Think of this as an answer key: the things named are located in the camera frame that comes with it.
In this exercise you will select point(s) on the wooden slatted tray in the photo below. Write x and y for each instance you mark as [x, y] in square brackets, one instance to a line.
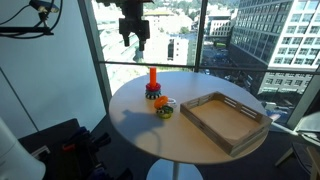
[226, 121]

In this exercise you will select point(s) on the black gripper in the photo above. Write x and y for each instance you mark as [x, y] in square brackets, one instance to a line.
[134, 26]

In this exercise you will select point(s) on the camera on stand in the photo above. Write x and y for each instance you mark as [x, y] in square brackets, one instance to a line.
[44, 6]

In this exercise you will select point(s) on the white rounded robot base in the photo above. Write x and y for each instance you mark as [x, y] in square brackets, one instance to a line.
[16, 156]

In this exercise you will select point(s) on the orange post striped base holder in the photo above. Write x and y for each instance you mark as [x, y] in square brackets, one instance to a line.
[153, 76]

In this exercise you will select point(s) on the white table pedestal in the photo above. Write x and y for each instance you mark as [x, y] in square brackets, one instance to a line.
[174, 170]

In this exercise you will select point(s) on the wooden frame chair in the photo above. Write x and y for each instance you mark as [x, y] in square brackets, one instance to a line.
[303, 143]

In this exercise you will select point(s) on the dark glass office building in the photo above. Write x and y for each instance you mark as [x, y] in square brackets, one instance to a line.
[256, 30]

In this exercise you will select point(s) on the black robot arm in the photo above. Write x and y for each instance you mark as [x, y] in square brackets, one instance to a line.
[133, 6]

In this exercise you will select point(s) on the white office building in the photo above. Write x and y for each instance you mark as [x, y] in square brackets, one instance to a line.
[296, 43]

